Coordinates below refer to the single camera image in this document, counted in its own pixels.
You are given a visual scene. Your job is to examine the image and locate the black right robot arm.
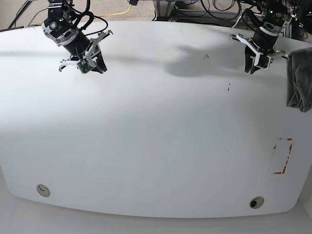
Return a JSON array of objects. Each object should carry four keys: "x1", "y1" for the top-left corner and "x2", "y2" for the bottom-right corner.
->
[{"x1": 41, "y1": 0, "x2": 113, "y2": 74}]

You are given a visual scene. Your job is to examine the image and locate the table grommet hole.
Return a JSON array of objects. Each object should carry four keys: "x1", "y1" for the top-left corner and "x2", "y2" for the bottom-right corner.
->
[
  {"x1": 249, "y1": 196, "x2": 264, "y2": 209},
  {"x1": 37, "y1": 184, "x2": 51, "y2": 197}
]

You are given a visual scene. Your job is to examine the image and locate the aluminium frame post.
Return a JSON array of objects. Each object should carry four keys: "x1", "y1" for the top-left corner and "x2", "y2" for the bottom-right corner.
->
[{"x1": 152, "y1": 0, "x2": 177, "y2": 21}]

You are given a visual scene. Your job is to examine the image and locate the black floor cables left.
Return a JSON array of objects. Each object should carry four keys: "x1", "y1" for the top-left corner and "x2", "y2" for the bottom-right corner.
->
[{"x1": 8, "y1": 0, "x2": 49, "y2": 29}]

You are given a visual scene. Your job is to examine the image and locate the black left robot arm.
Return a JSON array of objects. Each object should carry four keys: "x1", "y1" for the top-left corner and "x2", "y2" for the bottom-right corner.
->
[{"x1": 230, "y1": 0, "x2": 291, "y2": 74}]

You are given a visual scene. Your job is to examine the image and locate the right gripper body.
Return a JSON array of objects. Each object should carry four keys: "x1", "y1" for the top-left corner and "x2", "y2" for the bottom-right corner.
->
[{"x1": 58, "y1": 30, "x2": 113, "y2": 72}]

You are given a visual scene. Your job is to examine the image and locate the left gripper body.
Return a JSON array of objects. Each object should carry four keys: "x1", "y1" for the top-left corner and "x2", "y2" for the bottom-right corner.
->
[{"x1": 230, "y1": 31, "x2": 289, "y2": 69}]

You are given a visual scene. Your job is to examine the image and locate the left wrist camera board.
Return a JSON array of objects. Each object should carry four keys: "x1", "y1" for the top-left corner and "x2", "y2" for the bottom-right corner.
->
[{"x1": 257, "y1": 57, "x2": 271, "y2": 69}]

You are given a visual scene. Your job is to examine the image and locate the grey t-shirt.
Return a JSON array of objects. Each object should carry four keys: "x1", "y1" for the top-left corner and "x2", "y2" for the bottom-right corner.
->
[{"x1": 286, "y1": 47, "x2": 312, "y2": 113}]

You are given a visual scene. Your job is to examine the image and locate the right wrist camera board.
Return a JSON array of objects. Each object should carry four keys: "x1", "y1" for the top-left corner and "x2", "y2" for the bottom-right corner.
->
[{"x1": 77, "y1": 60, "x2": 94, "y2": 74}]

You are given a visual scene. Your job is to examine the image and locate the left table grommet hole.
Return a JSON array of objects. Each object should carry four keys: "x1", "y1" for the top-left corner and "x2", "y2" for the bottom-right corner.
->
[{"x1": 37, "y1": 184, "x2": 51, "y2": 197}]

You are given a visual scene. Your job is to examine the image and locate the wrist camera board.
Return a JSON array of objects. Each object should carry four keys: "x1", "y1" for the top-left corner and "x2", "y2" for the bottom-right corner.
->
[
  {"x1": 257, "y1": 57, "x2": 271, "y2": 69},
  {"x1": 77, "y1": 60, "x2": 94, "y2": 74}
]

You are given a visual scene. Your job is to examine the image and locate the red tape marking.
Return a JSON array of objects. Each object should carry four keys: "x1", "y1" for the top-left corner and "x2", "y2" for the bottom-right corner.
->
[{"x1": 271, "y1": 137, "x2": 293, "y2": 175}]

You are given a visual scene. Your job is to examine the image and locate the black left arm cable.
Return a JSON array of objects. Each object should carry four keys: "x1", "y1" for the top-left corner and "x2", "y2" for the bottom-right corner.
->
[{"x1": 199, "y1": 0, "x2": 264, "y2": 32}]

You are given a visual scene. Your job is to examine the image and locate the right table grommet hole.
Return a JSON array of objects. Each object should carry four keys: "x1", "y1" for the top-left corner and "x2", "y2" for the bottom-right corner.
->
[{"x1": 249, "y1": 196, "x2": 264, "y2": 209}]

